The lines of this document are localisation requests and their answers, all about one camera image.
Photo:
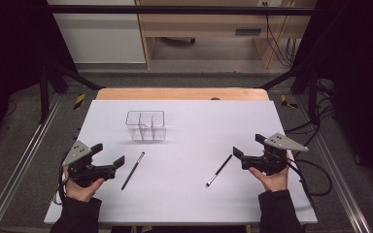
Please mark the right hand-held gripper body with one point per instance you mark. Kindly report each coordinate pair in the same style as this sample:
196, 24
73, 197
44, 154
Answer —
272, 161

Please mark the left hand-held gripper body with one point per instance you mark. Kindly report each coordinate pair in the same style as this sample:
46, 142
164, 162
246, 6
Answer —
77, 155

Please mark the black eyeliner pencil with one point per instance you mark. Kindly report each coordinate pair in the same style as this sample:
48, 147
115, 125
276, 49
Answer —
132, 171

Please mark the clear plastic organizer box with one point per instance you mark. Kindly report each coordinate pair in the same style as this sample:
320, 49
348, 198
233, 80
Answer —
157, 129

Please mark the person's right hand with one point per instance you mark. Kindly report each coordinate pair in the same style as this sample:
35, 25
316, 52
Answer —
277, 183

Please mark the person's left hand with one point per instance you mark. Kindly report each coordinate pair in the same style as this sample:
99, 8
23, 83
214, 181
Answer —
81, 193

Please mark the black metal stand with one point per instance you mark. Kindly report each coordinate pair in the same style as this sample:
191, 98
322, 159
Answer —
313, 97
44, 97

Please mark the white board sheet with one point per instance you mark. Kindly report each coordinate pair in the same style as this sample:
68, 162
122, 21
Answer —
181, 200

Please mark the grey desk label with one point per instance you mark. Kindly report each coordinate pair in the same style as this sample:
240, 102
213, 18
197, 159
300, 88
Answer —
248, 31

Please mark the white cabinet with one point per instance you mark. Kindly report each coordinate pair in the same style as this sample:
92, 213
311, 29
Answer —
103, 39

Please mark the black curtain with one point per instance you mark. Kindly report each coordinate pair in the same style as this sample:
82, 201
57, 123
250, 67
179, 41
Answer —
9, 48
359, 64

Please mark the light wooden desk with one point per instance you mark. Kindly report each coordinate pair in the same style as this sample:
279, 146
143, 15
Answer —
207, 26

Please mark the aluminium floor rail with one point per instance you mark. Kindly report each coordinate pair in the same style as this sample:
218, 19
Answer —
340, 181
16, 174

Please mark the black horizontal frame bar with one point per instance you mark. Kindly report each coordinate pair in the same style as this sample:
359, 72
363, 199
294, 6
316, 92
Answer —
175, 9

